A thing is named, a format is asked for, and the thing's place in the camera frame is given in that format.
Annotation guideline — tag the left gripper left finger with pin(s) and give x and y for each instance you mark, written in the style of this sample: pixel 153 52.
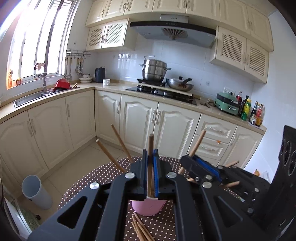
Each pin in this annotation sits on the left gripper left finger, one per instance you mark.
pixel 98 211

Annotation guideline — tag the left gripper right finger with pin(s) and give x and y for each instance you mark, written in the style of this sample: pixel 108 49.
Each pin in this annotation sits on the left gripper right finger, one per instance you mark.
pixel 168 185

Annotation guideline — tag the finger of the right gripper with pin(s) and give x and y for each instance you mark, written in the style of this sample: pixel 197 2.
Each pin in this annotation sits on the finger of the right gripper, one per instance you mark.
pixel 200 170

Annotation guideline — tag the wooden chopstick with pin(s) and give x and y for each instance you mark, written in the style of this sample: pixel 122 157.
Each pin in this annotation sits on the wooden chopstick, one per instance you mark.
pixel 192 153
pixel 150 165
pixel 108 154
pixel 229 185
pixel 137 230
pixel 122 143
pixel 231 164
pixel 142 227

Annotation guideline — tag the lower kitchen cabinets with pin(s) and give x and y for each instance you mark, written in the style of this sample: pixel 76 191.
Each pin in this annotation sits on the lower kitchen cabinets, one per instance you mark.
pixel 38 136

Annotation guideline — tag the kitchen cabinets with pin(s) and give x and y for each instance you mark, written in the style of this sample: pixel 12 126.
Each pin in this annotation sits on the kitchen cabinets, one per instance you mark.
pixel 239 35
pixel 38 136

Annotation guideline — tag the steel kitchen sink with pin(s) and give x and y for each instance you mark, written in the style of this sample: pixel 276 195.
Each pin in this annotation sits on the steel kitchen sink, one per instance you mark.
pixel 38 95

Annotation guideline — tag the upper kitchen cabinets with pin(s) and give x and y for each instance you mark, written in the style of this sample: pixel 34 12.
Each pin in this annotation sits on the upper kitchen cabinets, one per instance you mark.
pixel 239 35

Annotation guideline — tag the pink cylindrical utensil cup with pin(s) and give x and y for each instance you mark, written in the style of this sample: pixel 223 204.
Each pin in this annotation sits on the pink cylindrical utensil cup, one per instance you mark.
pixel 148 207

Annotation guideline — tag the brown polka dot tablecloth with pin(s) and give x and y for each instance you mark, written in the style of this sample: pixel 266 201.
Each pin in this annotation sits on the brown polka dot tablecloth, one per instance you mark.
pixel 156 217

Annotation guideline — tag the grey cylindrical bin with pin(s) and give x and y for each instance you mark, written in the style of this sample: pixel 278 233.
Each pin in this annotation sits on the grey cylindrical bin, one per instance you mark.
pixel 32 189

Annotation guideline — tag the dark soy sauce bottle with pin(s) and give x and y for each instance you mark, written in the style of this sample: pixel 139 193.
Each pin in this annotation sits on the dark soy sauce bottle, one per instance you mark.
pixel 253 113

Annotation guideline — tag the green electric cooker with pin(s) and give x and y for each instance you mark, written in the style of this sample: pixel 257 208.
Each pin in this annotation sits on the green electric cooker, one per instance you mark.
pixel 227 102

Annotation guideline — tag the black gas stove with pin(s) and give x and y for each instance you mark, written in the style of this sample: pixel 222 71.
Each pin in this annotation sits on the black gas stove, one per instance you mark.
pixel 159 89

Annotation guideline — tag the green yellow bottle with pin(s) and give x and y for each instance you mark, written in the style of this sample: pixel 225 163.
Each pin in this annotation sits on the green yellow bottle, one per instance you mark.
pixel 246 110

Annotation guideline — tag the orange sauce bottle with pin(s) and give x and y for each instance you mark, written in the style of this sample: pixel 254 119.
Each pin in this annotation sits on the orange sauce bottle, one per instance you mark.
pixel 259 115

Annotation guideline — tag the red cap bottle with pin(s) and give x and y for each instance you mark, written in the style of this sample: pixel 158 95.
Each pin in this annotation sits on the red cap bottle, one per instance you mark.
pixel 239 97

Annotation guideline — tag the steel wok with lid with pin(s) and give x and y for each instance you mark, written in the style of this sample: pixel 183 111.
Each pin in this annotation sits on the steel wok with lid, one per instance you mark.
pixel 180 84

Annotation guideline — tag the stainless steel steamer pot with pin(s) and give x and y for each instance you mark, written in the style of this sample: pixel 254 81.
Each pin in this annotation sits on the stainless steel steamer pot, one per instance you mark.
pixel 153 70

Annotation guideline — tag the white mug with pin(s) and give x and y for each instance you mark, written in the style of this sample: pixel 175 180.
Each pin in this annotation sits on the white mug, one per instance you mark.
pixel 106 82

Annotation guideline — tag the dark electric kettle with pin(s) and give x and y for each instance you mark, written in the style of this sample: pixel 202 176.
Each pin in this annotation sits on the dark electric kettle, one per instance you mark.
pixel 99 74

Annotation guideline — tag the stacked white bowls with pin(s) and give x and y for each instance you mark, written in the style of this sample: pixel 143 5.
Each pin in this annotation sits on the stacked white bowls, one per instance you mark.
pixel 86 78

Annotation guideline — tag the chrome sink faucet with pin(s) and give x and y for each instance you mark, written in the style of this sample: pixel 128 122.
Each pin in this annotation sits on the chrome sink faucet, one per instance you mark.
pixel 37 67

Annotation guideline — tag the red colander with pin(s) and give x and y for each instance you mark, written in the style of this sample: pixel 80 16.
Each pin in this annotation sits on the red colander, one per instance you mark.
pixel 61 84

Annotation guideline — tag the range hood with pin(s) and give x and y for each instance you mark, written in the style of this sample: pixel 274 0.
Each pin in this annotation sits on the range hood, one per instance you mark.
pixel 177 31

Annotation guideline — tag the wall utensil rack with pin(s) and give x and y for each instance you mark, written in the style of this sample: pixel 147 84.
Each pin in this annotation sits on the wall utensil rack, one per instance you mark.
pixel 77 53

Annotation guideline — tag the window with frame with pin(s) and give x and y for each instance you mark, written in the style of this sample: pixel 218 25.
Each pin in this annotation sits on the window with frame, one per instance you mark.
pixel 39 37

